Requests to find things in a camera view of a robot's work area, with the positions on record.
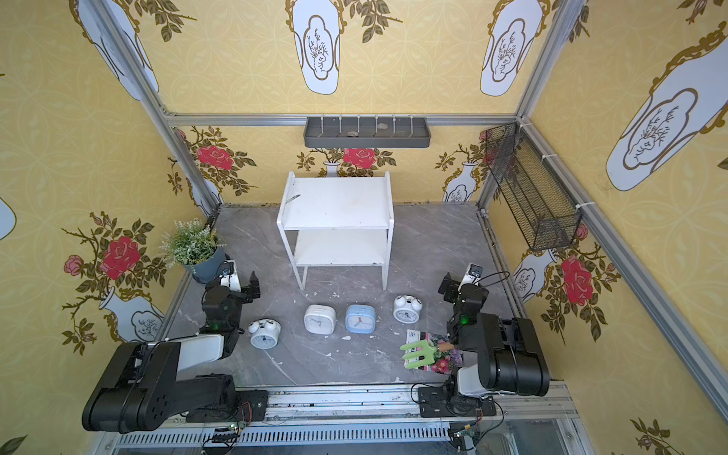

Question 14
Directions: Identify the white twin-bell clock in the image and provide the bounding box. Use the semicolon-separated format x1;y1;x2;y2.
392;295;423;324
248;318;282;350

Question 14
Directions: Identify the white square alarm clock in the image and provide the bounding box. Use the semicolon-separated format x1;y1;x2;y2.
303;304;337;336

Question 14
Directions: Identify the blue square alarm clock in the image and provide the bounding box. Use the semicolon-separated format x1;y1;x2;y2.
345;304;377;335

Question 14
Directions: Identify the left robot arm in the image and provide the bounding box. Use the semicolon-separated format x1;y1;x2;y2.
82;260;269;434

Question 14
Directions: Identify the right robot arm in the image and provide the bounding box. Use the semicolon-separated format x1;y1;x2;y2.
403;274;551;419

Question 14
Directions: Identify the white two-tier shelf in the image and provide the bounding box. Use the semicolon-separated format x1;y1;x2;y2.
276;173;395;290

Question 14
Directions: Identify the potted green plant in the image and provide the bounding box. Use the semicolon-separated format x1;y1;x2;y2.
161;219;226;284

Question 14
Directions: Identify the green garden hand fork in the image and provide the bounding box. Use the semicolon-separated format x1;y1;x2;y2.
400;339;455;370

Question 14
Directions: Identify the floral seed packet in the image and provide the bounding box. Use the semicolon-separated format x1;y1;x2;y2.
400;330;464;375

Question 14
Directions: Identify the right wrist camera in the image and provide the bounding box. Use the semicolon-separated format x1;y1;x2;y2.
460;263;483;286

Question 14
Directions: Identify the black wire mesh basket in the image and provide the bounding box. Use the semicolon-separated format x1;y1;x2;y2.
485;123;582;251

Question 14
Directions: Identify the grey wall tray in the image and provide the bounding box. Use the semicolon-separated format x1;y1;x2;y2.
303;115;431;149

